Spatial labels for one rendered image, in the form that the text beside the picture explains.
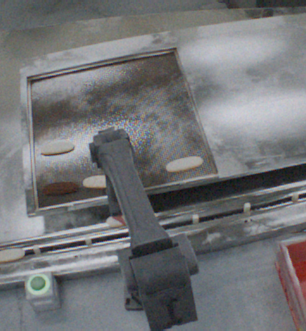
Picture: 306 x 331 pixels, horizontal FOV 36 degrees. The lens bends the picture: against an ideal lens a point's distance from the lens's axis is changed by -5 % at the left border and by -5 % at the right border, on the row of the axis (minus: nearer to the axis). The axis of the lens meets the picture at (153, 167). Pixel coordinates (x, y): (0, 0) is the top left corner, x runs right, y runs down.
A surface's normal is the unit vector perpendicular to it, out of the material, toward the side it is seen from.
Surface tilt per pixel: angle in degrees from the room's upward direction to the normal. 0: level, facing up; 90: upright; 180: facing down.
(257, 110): 10
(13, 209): 0
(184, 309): 67
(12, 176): 0
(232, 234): 0
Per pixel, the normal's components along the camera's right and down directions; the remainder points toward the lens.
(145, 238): -0.14, -0.82
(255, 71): -0.05, -0.53
